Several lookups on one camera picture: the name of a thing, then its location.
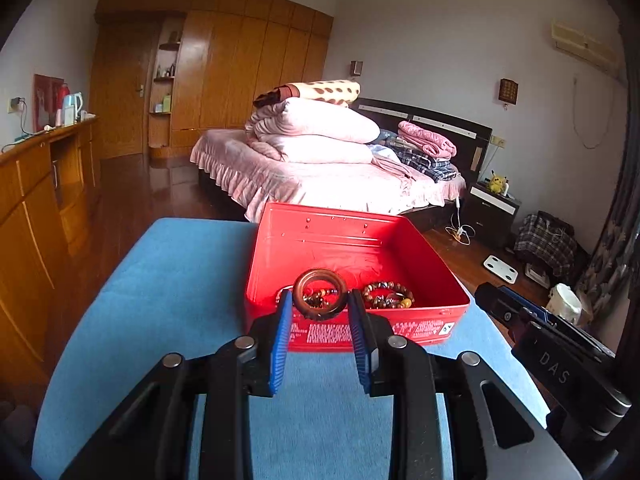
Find red metal tin box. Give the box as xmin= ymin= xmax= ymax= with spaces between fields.
xmin=244 ymin=203 xmax=470 ymax=344

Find reddish brown agate ring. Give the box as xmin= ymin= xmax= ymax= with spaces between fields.
xmin=290 ymin=268 xmax=350 ymax=322

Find white bathroom scale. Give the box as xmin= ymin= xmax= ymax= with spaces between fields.
xmin=483 ymin=255 xmax=518 ymax=285

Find white appliance on floor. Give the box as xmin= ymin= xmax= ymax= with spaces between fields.
xmin=546 ymin=283 xmax=582 ymax=325

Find plaid bag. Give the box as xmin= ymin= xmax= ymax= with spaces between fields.
xmin=514 ymin=210 xmax=578 ymax=278

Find black bedside table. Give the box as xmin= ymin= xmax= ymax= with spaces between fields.
xmin=461 ymin=182 xmax=521 ymax=248

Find patterned curtain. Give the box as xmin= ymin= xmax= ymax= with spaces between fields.
xmin=574 ymin=188 xmax=637 ymax=321

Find yellow pikachu plush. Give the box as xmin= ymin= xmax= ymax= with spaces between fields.
xmin=487 ymin=171 xmax=509 ymax=196

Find blue table mat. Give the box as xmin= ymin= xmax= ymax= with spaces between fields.
xmin=30 ymin=216 xmax=551 ymax=480

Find folded plaid clothes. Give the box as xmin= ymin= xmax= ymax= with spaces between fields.
xmin=368 ymin=129 xmax=459 ymax=182

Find dark wooden headboard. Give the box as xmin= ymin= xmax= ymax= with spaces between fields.
xmin=349 ymin=96 xmax=492 ymax=184

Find folded pink towel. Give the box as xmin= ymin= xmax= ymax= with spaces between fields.
xmin=398 ymin=120 xmax=457 ymax=160

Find bed with pink cover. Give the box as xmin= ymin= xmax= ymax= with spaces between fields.
xmin=190 ymin=129 xmax=466 ymax=223

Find folded pink quilts stack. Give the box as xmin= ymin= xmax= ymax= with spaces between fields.
xmin=245 ymin=98 xmax=380 ymax=164

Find wooden sideboard cabinet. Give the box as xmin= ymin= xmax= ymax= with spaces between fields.
xmin=0 ymin=119 xmax=102 ymax=408

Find giraffe spotted blanket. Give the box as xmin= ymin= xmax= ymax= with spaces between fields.
xmin=253 ymin=79 xmax=361 ymax=108

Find wooden wardrobe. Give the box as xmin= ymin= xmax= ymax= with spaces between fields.
xmin=90 ymin=0 xmax=333 ymax=158

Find white electric kettle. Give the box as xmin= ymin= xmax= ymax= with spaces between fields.
xmin=62 ymin=92 xmax=84 ymax=127

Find large wooden bead bracelet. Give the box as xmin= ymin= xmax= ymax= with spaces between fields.
xmin=360 ymin=280 xmax=416 ymax=310

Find white power strip cable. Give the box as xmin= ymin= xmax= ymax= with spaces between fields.
xmin=444 ymin=195 xmax=476 ymax=247

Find multicolour bead bracelet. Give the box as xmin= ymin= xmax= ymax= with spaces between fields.
xmin=302 ymin=287 xmax=341 ymax=309

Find brown wall ornament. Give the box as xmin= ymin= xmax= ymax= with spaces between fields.
xmin=498 ymin=78 xmax=518 ymax=105

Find wall air conditioner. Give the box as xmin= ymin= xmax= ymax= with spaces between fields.
xmin=550 ymin=21 xmax=620 ymax=78

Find small wall switch box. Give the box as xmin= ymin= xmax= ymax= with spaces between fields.
xmin=349 ymin=61 xmax=363 ymax=77

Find red picture frame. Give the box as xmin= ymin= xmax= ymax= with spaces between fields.
xmin=32 ymin=74 xmax=65 ymax=131

